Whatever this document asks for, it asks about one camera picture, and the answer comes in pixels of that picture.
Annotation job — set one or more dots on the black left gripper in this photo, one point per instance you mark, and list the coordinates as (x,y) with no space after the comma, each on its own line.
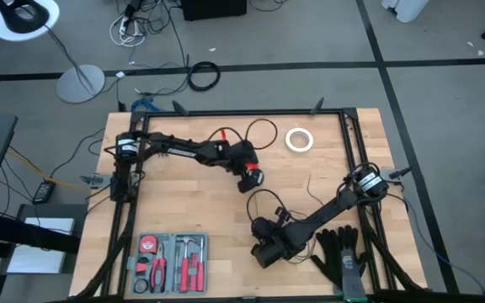
(238,160)

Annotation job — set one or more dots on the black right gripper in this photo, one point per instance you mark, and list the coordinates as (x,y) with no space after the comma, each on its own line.
(270,252)

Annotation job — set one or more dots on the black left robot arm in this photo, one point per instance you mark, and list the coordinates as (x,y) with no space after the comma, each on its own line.
(179,149)

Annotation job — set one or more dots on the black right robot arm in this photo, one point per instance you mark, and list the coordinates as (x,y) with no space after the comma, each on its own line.
(331,208)

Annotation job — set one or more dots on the small red sticker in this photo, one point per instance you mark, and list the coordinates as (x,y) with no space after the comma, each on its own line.
(251,165)

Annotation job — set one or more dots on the white tape roll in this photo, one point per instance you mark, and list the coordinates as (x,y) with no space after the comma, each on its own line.
(288,141)

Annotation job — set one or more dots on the black work glove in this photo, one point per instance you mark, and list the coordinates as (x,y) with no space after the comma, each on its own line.
(328,252)
(348,237)

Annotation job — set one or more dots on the black pointed strut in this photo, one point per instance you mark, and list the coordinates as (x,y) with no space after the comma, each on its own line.
(317,105)
(180,108)

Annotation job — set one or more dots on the red bit holder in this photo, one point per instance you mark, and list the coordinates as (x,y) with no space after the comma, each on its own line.
(193,275)

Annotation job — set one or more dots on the thin silver tool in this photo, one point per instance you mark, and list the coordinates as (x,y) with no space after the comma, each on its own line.
(176,269)

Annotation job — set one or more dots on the grey plastic bin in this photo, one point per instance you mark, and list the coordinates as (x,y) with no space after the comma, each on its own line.
(170,240)

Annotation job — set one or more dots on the red tape measure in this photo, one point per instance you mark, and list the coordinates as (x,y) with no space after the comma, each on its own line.
(147,244)

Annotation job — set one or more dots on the red utility knife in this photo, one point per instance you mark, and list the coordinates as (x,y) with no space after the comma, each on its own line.
(142,266)

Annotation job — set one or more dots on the black electrical tape roll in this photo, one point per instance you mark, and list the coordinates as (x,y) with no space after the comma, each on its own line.
(135,286)

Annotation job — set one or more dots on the black box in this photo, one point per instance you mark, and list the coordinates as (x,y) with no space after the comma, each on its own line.
(213,8)

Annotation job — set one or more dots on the white power strip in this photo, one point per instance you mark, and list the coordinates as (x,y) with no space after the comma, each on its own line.
(124,26)

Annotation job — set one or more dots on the grey round stand base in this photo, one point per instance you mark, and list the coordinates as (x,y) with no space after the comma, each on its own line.
(74,90)

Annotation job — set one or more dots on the dark grey side table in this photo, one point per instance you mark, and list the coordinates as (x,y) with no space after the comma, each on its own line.
(53,209)

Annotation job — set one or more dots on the black power adapter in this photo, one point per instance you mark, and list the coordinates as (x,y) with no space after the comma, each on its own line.
(44,191)

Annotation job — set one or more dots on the thin stand pole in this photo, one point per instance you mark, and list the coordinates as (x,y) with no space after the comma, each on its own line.
(67,56)

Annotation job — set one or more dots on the white flat box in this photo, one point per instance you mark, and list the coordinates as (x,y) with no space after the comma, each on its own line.
(36,261)

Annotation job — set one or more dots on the black crossbar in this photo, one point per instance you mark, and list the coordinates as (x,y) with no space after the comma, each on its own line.
(23,233)

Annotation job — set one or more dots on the white round disc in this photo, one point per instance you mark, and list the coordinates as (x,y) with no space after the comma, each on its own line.
(53,14)

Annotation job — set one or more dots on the black curved lamp head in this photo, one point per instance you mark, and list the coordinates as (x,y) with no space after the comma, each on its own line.
(19,21)

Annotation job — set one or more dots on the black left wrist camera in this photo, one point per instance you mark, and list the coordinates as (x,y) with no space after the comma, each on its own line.
(244,148)

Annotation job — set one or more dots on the black table edge rail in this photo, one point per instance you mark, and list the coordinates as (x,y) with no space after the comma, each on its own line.
(242,113)

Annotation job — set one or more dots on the grey corner bracket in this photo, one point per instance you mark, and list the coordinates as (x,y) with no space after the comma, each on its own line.
(137,116)
(350,113)

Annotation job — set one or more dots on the black diagonal frame brace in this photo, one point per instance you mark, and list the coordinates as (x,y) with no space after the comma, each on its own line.
(394,263)
(112,256)

